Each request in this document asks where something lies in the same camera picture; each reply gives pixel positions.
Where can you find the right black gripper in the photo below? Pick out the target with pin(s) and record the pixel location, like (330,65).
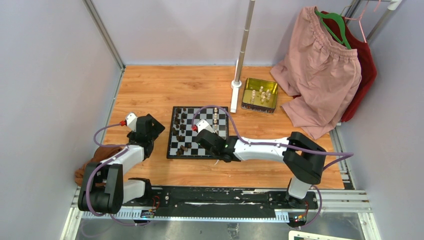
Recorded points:
(216,135)

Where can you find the brown crumpled cloth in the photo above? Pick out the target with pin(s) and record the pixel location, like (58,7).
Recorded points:
(102,153)

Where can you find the pink hanging garment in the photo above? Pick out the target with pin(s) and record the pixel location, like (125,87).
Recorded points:
(320,74)

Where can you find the silver rack pole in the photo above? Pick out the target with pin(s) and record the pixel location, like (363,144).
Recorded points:
(246,32)

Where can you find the pink wire hanger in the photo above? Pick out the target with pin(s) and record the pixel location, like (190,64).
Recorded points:
(349,14)

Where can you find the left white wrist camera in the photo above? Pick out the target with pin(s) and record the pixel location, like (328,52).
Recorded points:
(130,121)

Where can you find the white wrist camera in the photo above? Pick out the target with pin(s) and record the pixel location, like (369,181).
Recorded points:
(202,125)
(130,121)

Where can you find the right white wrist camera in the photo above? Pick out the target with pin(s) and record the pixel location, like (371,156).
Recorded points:
(202,125)

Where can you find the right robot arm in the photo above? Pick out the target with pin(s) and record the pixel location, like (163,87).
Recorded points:
(302,156)

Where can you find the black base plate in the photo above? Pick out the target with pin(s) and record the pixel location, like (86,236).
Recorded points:
(221,202)

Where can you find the red hanging garment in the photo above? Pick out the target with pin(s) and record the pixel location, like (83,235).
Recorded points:
(368,73)

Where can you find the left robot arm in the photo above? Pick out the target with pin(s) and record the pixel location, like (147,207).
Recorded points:
(103,189)

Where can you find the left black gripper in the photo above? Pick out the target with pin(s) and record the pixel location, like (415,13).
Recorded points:
(157,128)

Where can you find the yellow metal tin tray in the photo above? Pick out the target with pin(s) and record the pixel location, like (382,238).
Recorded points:
(260,95)

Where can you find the black white chess board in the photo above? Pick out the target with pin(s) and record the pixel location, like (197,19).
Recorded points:
(181,143)

